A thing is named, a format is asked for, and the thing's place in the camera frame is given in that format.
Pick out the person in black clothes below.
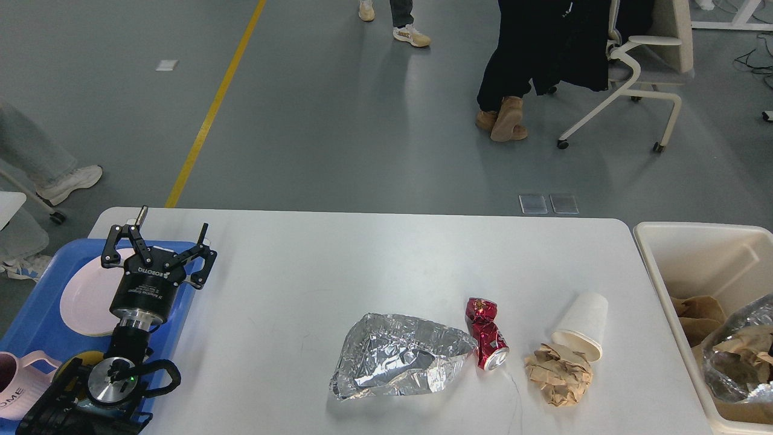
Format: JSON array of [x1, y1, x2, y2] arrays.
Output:
[[476, 1, 611, 141]]

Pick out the foil tray with paper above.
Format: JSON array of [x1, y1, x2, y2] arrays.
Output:
[[701, 294, 772, 391]]

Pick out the pink home mug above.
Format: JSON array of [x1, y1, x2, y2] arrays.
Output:
[[1, 350, 61, 421]]

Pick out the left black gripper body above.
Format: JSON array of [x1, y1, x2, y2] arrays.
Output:
[[109, 248, 186, 325]]

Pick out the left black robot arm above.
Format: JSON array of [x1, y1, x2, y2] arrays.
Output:
[[16, 207, 217, 434]]

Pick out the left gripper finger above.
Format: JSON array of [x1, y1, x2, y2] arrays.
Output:
[[100, 205, 153, 269], [163, 223, 218, 291]]

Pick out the foil sheet front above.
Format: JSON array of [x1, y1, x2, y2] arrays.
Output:
[[329, 313, 478, 401]]

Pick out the white chair at left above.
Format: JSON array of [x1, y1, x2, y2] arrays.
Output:
[[2, 158, 72, 282]]

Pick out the flattened white paper cup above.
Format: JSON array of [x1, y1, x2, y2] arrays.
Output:
[[550, 292, 609, 363]]

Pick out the white office chair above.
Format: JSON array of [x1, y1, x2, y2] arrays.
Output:
[[557, 1, 694, 152]]

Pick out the pink plate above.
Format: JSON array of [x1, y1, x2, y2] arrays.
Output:
[[60, 258, 124, 325]]

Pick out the crumpled brown paper ball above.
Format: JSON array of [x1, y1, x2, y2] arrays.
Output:
[[524, 343, 594, 407]]

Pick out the person in grey jeans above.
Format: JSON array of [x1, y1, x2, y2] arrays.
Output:
[[358, 1, 432, 48]]

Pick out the blue plastic tray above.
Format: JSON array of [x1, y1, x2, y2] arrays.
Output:
[[0, 238, 205, 435]]

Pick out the crumpled brown paper in foil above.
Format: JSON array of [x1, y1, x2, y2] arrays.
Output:
[[713, 325, 772, 385]]

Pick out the white desk leg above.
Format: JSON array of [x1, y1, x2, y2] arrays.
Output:
[[692, 1, 772, 32]]

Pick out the floor cables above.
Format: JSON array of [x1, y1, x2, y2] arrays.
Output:
[[733, 33, 773, 91]]

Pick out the crushed red soda can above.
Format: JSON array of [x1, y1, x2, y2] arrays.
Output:
[[466, 297, 510, 371]]

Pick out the person in grey trousers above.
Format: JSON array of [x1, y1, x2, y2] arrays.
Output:
[[1, 101, 104, 206]]

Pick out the beige plastic bin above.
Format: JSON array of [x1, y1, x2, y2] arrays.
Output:
[[634, 222, 772, 397]]

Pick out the large brown paper bag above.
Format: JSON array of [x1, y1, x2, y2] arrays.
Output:
[[692, 345, 771, 434]]

